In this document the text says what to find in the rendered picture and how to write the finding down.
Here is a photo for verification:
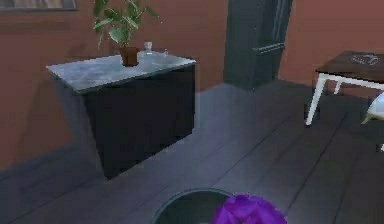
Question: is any black cabinet with marble top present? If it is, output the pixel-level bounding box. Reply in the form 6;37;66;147
45;51;197;181

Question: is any clear glass bottle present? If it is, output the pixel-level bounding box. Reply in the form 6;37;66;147
143;41;154;57

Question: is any dark grey room door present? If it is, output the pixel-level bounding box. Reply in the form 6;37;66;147
222;0;294;91

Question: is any round dark bin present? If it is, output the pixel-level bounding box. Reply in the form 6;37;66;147
151;188;234;224

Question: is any green plant in brown pot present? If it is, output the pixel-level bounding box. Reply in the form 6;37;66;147
92;0;161;68

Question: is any purple crumpled object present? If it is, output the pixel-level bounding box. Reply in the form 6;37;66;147
209;194;288;224

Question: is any brown table with white legs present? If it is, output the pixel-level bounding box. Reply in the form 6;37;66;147
305;50;384;127

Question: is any pale dish on table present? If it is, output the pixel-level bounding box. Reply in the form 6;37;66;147
350;54;380;66

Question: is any white chair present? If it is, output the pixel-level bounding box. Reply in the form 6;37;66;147
361;91;384;153

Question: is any dark grey door handle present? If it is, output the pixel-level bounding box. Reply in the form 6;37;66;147
252;42;285;56

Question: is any framed picture on wall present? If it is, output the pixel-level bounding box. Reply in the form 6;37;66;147
0;0;80;13

